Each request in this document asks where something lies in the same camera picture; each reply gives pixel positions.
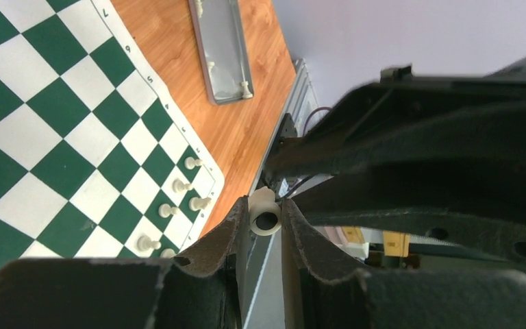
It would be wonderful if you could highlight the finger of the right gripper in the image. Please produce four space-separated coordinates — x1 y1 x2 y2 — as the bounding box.
264 57 526 177
294 163 526 267

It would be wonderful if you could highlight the green white chess mat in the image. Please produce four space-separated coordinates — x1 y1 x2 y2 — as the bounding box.
0 1 224 268

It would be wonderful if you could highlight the metal tin with white pieces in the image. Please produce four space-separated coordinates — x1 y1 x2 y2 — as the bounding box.
188 0 254 106

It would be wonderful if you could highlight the white chess bishop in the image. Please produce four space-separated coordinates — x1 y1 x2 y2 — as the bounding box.
160 248 177 259

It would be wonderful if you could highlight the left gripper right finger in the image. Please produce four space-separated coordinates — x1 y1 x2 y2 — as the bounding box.
281 199 526 328

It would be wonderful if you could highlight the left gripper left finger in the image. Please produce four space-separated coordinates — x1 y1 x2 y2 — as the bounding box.
0 197 249 328

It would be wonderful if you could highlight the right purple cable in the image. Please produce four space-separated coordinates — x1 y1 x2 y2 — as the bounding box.
301 106 333 137

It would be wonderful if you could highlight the white chess rook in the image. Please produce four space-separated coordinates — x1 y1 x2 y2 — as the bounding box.
248 186 281 236

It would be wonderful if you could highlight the white chess knight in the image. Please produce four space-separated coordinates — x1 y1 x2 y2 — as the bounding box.
188 197 212 212

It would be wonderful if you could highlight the white pawn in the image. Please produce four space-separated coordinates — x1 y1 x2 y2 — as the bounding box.
136 234 162 252
184 156 203 170
158 204 181 218
172 178 194 193

